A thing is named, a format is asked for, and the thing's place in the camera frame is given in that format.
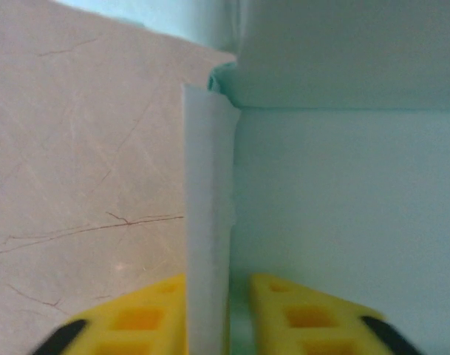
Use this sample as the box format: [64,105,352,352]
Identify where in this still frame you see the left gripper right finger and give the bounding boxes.
[248,272,423,355]

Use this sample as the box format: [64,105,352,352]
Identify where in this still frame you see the light blue cloth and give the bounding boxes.
[58,0,450,355]

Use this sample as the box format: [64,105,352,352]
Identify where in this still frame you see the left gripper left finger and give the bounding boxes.
[32,273,188,355]

